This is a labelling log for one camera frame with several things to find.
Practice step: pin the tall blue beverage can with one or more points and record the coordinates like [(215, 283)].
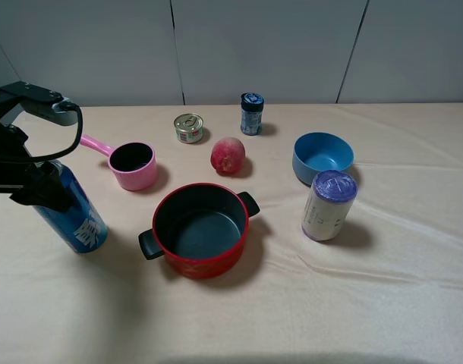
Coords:
[(81, 227)]

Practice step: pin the small tin can green label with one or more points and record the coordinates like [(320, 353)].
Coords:
[(189, 128)]

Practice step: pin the red peach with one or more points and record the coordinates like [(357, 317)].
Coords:
[(228, 155)]

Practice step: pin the small blue lidded jar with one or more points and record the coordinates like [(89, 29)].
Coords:
[(252, 105)]

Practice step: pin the blue plastic bowl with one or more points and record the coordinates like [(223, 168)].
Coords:
[(319, 151)]

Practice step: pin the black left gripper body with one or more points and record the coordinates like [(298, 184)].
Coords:
[(40, 102)]

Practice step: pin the pink saucepan with handle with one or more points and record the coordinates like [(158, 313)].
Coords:
[(133, 164)]

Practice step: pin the cream tablecloth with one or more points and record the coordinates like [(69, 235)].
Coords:
[(388, 289)]

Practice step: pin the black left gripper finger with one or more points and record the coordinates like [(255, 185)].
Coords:
[(44, 188)]

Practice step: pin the white roll with purple top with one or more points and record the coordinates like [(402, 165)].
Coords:
[(332, 194)]

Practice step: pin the red pot with black handles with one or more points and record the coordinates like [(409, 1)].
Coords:
[(200, 229)]

